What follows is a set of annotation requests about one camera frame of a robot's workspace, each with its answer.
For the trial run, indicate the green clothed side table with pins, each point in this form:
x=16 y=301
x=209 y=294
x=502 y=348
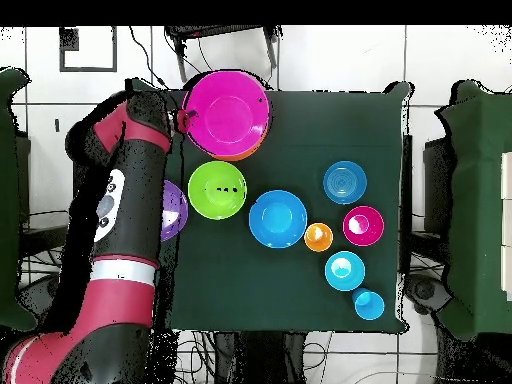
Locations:
x=8 y=200
x=480 y=200

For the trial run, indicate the small ribbed cyan bowl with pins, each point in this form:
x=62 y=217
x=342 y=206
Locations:
x=348 y=276

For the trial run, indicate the black bench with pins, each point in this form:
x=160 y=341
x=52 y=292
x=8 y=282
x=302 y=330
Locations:
x=438 y=180
x=44 y=240

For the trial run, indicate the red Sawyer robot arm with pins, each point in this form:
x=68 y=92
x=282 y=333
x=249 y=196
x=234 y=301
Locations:
x=120 y=288

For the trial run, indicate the green bowl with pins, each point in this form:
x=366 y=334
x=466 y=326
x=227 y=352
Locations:
x=217 y=204

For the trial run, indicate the orange cup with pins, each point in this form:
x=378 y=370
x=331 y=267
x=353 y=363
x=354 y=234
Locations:
x=318 y=240

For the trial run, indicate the purple bowl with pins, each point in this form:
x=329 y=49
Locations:
x=176 y=200

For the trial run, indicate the blue cup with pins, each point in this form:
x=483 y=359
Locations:
x=370 y=306

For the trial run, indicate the translucent blue bowl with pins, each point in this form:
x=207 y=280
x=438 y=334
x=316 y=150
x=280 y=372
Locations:
x=344 y=182

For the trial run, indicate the small crimson bowl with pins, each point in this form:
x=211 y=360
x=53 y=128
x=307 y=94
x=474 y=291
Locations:
x=370 y=232

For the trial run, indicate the black stool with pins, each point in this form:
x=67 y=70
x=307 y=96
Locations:
x=220 y=31

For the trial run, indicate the dark green tablecloth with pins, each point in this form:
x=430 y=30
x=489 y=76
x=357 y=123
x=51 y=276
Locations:
x=320 y=120

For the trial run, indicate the large pink bowl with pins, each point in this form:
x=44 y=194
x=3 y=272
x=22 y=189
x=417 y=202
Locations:
x=230 y=116

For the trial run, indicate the black square frame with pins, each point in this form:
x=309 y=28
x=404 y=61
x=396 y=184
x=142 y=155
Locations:
x=88 y=69

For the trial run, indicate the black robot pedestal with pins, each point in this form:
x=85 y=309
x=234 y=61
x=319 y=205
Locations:
x=272 y=360

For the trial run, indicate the white drawer unit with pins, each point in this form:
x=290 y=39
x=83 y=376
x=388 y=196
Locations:
x=507 y=180

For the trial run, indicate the large orange bowl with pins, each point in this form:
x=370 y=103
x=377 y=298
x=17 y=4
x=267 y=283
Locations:
x=256 y=150

